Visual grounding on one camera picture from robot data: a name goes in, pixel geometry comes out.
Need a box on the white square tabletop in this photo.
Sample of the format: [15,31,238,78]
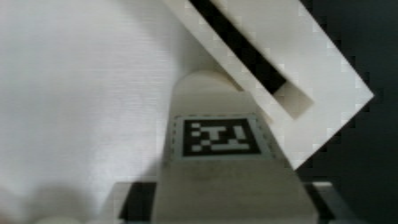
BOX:
[0,0,377,224]

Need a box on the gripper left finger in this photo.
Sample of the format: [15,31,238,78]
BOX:
[107,182,157,224]

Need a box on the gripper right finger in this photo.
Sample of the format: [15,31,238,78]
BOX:
[304,182,356,224]

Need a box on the white table leg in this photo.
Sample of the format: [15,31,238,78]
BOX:
[151,71,320,224]

